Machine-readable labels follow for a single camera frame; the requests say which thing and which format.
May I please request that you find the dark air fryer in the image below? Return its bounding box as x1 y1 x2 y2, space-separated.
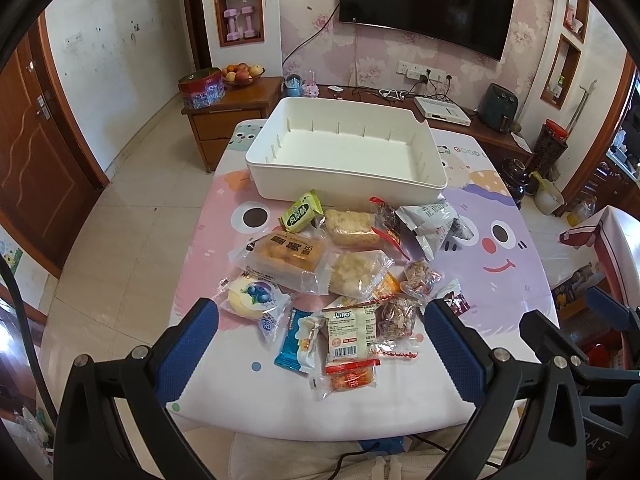
476 82 518 133

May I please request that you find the black wall television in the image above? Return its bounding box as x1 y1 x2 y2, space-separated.
338 0 514 61

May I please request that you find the pink bunny figurine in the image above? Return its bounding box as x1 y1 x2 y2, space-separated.
303 70 320 98

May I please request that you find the nut cluster packet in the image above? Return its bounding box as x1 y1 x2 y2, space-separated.
400 258 444 300
369 294 420 361

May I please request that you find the pink dumbbell left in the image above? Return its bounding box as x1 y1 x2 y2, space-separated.
224 8 242 42

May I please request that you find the yellow cake bread packet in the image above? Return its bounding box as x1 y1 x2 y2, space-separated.
229 231 338 296

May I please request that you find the rice crispy bar packet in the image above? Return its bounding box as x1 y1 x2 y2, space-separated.
323 209 381 249

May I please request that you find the white set-top box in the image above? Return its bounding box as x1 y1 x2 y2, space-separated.
414 96 471 127

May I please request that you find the wooden tv cabinet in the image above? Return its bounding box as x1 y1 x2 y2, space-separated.
182 77 530 172

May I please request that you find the white plastic storage bin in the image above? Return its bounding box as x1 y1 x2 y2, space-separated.
245 126 448 208

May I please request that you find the green pineapple cake packet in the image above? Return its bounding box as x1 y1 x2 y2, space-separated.
279 190 324 233

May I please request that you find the puffed rice cake packet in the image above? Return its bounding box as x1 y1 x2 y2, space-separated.
329 249 394 300

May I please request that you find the blue wafer packet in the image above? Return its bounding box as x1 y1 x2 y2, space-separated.
273 308 322 375

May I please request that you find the red lidded woven bin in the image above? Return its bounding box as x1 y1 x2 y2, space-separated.
526 119 568 177

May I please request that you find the dark ceramic jar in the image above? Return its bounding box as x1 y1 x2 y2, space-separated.
498 158 529 209

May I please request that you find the white power strip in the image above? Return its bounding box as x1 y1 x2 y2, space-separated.
405 67 447 82

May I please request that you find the blueberry steamed cake packet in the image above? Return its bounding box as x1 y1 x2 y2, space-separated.
217 272 292 346

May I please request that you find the dark brown snack packet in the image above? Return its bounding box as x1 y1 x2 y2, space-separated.
435 278 471 316

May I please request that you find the red dark date packet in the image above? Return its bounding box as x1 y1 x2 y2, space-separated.
369 196 410 262

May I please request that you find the pink dumbbell right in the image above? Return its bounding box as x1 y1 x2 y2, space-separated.
241 6 258 39

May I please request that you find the Lipo cream biscuit packet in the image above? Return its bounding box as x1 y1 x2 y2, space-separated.
322 301 380 364

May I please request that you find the brown wooden door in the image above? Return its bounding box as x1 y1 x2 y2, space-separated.
1 15 108 278

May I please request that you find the fruit bowl with apples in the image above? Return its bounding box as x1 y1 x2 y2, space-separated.
222 63 266 87

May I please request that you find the orange oats bar packet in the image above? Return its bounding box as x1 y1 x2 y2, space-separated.
371 272 401 300

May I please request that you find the white grey snack bag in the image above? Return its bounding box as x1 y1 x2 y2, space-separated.
395 197 473 261

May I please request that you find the pink dumbbell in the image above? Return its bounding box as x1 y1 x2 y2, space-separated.
224 8 242 42
241 6 258 39

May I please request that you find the small orange snack packet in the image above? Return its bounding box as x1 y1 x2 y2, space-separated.
309 359 381 401

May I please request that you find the red blue round tin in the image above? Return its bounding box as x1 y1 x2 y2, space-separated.
178 67 224 110

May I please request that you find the blue snow globe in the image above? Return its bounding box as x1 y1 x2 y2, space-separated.
282 74 304 96

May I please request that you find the white plastic bucket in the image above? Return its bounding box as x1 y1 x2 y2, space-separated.
530 171 566 216

